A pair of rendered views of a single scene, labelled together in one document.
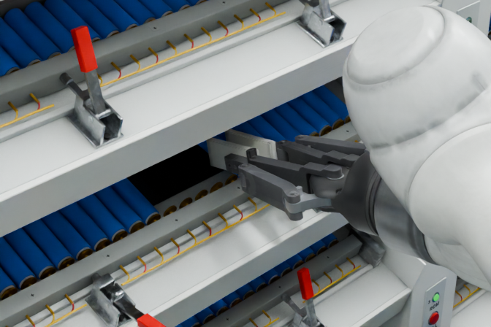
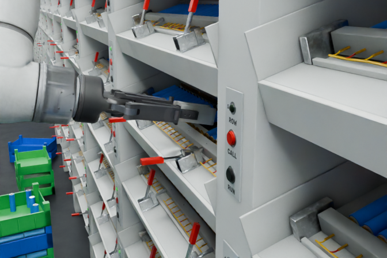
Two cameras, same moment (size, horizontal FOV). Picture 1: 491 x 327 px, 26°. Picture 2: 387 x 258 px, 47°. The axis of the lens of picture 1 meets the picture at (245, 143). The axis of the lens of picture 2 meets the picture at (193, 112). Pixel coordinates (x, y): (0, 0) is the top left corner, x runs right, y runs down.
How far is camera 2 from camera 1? 1.43 m
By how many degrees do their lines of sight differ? 102
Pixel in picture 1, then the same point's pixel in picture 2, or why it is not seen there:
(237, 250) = (162, 147)
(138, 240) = not seen: hidden behind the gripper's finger
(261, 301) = (207, 236)
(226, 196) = (183, 128)
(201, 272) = (154, 140)
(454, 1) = (225, 75)
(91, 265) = not seen: hidden behind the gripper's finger
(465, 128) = not seen: outside the picture
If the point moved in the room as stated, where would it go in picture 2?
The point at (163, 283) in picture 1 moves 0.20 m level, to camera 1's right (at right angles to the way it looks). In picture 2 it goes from (153, 132) to (95, 164)
